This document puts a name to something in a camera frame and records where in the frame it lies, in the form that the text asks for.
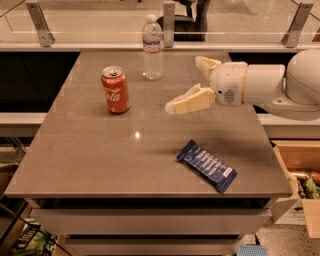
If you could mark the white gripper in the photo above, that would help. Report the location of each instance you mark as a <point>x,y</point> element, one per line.
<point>229,83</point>

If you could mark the red Coca-Cola can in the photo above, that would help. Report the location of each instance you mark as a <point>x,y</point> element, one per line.
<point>115,87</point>

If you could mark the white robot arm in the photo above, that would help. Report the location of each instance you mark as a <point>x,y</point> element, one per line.
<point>291,91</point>

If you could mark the black office chair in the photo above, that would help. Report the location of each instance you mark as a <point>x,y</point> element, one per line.
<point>193,26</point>

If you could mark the clear plastic water bottle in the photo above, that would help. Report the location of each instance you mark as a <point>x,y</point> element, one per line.
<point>152,48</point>

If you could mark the blue snack bar wrapper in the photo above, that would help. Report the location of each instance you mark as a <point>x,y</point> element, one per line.
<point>207,165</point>

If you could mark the cardboard box with items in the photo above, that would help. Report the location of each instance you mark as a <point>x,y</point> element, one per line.
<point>300,161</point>

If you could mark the grey drawer cabinet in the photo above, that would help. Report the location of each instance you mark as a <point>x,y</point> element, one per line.
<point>111,183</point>

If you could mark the blue perforated object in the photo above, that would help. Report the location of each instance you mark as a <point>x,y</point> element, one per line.
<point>252,250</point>

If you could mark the green black snack bag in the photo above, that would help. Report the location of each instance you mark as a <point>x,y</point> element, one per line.
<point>34,241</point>

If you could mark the middle metal glass bracket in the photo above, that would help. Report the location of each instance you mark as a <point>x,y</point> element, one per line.
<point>168,23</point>

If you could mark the metal glass bracket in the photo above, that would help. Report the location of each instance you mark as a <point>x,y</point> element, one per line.
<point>168,23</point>
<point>292,36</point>
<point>45,37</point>

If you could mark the right metal glass bracket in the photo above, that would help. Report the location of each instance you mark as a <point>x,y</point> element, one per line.
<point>292,36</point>

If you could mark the left metal glass bracket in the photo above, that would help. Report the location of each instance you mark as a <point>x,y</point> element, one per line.
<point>45,37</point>

